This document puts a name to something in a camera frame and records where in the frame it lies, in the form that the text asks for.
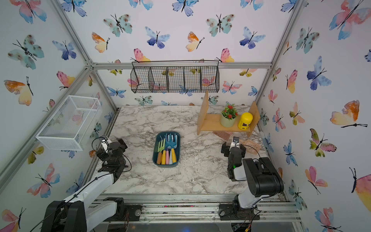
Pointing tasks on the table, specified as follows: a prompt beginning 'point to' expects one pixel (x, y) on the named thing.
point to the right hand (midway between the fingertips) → (235, 142)
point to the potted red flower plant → (228, 116)
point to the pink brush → (224, 135)
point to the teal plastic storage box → (157, 139)
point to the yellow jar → (246, 119)
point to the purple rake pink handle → (167, 155)
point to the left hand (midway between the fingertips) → (112, 142)
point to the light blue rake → (170, 158)
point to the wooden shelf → (211, 122)
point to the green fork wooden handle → (160, 150)
